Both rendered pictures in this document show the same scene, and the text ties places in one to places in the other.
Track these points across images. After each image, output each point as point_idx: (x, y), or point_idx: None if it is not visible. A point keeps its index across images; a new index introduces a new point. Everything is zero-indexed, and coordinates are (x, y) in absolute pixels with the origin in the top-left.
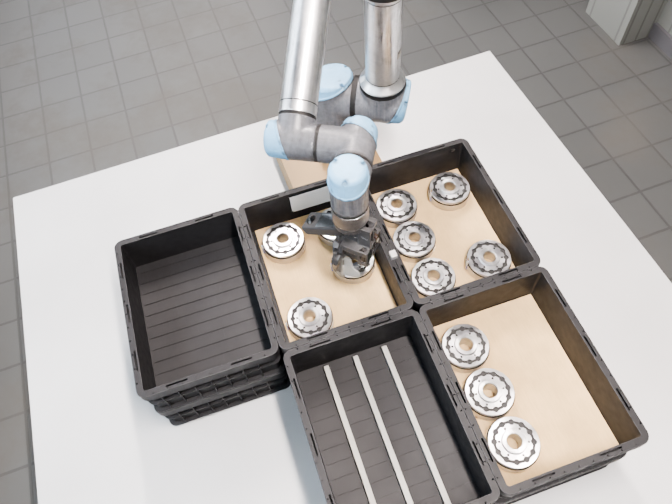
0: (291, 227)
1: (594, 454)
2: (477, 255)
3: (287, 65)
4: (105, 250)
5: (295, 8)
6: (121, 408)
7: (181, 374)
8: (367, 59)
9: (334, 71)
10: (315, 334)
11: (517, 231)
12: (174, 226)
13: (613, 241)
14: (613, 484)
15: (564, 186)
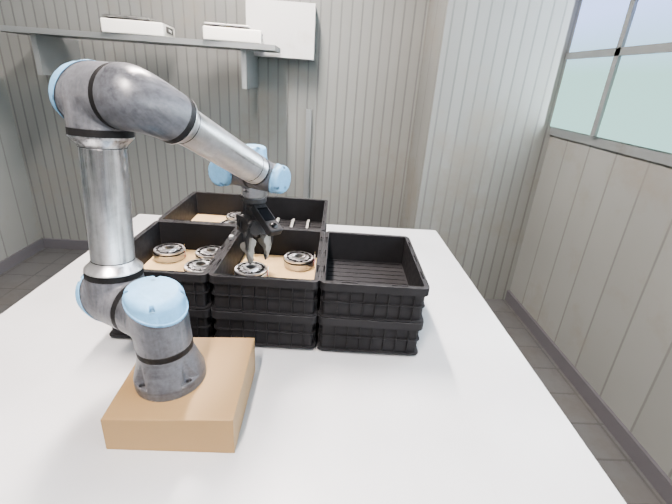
0: None
1: (218, 193)
2: (174, 250)
3: (246, 146)
4: (466, 402)
5: (212, 122)
6: (433, 306)
7: (386, 268)
8: (132, 227)
9: (143, 292)
10: (302, 230)
11: (148, 229)
12: (376, 284)
13: (60, 284)
14: None
15: (26, 316)
